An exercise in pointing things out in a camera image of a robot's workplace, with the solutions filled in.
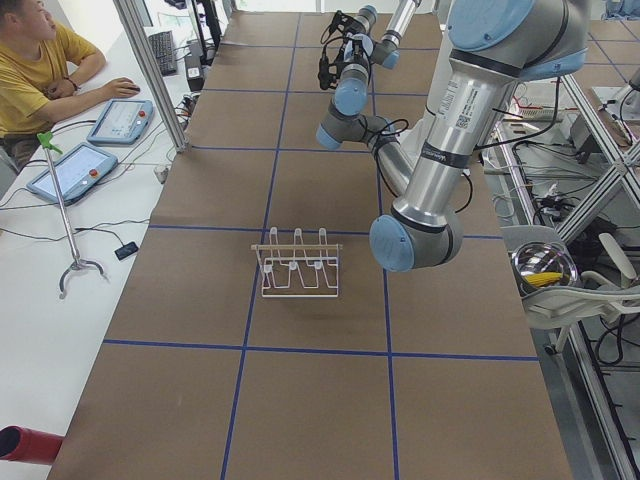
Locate small black device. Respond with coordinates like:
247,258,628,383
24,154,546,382
114,242,139,261

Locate black keyboard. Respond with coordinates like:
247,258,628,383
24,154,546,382
147,31,177,76

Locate teach pendant tablet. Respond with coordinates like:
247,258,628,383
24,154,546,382
87,99,154,145
27,143,118,205

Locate person in yellow shirt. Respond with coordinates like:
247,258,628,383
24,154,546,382
1,1,138,172

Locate aluminium frame post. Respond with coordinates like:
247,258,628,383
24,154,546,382
113,0,187,153

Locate white cup holder rack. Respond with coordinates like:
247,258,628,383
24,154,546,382
251,227,342,299

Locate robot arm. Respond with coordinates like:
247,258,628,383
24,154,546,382
344,0,421,69
316,1,591,272

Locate metal reacher grabber tool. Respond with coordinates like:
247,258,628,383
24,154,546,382
37,132,108,300

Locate upper teach pendant tablet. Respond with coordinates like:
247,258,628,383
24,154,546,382
87,99,154,145

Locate blue plastic cup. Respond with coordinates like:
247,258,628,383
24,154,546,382
351,34,374,57

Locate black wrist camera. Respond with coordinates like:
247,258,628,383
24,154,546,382
320,10,354,44
317,45,346,90

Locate lower teach pendant tablet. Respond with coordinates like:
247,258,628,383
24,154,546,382
27,143,118,205

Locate red cylinder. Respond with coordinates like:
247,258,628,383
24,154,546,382
1,426,64,465

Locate pot with yellow item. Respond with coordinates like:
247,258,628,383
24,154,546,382
511,241,579,296

